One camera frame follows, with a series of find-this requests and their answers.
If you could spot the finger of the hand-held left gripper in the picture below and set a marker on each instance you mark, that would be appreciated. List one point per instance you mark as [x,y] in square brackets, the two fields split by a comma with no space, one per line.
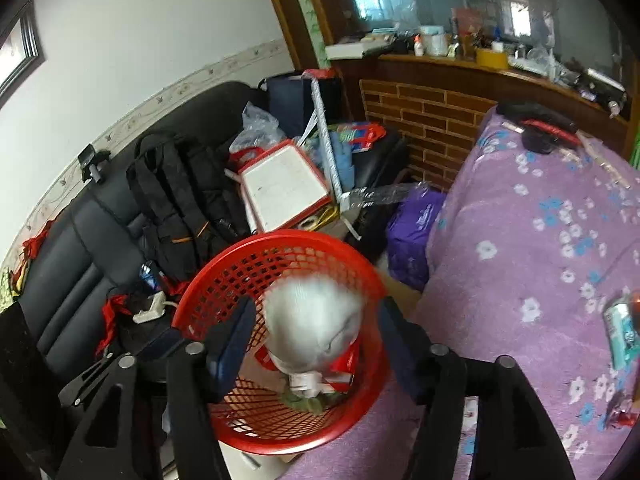
[82,384]

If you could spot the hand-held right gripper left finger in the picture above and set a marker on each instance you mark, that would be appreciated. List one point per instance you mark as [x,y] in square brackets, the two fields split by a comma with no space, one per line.
[235,345]

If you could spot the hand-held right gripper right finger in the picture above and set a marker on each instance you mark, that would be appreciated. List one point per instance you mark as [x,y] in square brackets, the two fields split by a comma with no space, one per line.
[397,355]

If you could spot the white sock ball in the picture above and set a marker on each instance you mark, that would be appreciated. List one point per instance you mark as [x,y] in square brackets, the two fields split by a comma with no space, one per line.
[310,315]

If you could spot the red plastic basket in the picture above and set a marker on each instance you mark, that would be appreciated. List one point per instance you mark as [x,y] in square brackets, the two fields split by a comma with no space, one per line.
[300,435]

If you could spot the teal cartoon tissue pack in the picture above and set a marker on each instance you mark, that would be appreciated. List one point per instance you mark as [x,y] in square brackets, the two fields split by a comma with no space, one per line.
[620,330]

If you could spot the red ribbon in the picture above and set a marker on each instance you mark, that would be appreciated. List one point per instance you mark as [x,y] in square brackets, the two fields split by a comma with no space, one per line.
[111,315]

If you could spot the white power strip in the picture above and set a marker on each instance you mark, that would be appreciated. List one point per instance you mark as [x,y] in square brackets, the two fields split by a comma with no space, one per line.
[150,310]

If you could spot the purple plastic bag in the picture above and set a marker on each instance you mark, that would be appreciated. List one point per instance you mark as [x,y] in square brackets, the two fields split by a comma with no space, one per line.
[410,240]

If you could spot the black sofa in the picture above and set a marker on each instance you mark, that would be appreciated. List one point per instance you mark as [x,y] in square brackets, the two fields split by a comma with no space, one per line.
[75,240]

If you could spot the black backpack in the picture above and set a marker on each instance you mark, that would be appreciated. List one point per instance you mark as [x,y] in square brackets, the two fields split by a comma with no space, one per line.
[185,195]

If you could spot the clear plastic wrap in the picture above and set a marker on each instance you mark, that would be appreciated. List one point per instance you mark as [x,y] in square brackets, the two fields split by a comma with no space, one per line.
[385,192]

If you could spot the red framed whiteboard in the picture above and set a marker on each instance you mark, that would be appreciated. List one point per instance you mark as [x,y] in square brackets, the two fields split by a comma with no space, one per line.
[285,185]

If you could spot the crumpled clear plastic bag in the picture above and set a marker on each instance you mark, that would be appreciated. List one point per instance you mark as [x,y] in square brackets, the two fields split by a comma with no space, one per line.
[257,127]

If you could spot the red and blue package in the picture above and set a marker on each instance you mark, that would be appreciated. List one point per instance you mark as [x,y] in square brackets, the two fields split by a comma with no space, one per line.
[360,135]

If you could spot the red small wrapper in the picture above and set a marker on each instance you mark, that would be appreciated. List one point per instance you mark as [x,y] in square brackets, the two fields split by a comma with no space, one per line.
[620,412]

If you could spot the navy bag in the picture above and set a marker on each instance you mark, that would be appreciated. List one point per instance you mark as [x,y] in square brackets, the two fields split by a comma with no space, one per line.
[295,100]

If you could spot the wooden counter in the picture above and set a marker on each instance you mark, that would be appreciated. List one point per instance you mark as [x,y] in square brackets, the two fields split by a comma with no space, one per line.
[450,105]

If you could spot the red and black case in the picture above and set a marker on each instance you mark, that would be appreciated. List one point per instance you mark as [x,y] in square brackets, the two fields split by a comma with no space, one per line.
[542,120]

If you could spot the wrapped chopsticks bundle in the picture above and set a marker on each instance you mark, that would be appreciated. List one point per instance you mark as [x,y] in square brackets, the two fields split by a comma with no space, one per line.
[607,165]

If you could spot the white flat box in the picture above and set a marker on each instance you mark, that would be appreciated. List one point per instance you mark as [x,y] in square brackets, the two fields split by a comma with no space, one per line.
[350,50]

